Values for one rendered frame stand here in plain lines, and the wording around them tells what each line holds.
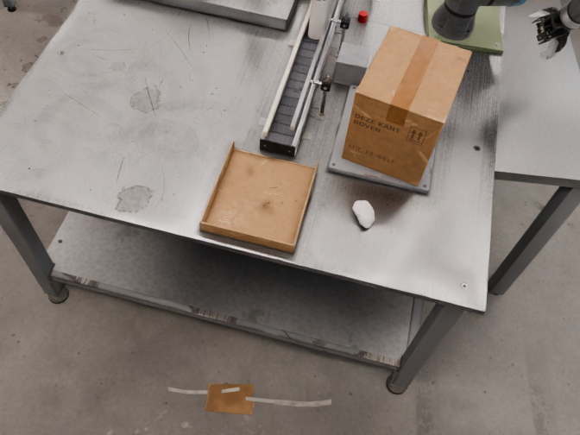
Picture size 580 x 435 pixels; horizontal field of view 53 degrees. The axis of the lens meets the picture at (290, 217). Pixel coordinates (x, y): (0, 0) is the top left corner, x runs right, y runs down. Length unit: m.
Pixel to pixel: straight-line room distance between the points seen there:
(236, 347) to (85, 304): 0.64
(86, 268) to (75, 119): 0.64
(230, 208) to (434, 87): 0.64
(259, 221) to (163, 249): 0.76
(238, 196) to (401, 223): 0.47
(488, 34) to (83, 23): 1.43
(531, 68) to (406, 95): 0.78
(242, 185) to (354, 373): 0.98
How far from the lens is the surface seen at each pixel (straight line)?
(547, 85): 2.23
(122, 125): 1.86
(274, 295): 2.18
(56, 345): 2.45
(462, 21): 2.19
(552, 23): 1.92
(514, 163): 1.92
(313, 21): 2.01
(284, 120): 1.78
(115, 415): 2.31
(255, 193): 1.66
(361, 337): 2.15
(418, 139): 1.59
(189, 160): 1.74
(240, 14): 2.17
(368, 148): 1.67
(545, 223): 2.19
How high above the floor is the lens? 2.18
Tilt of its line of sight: 56 degrees down
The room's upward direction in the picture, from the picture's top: 7 degrees clockwise
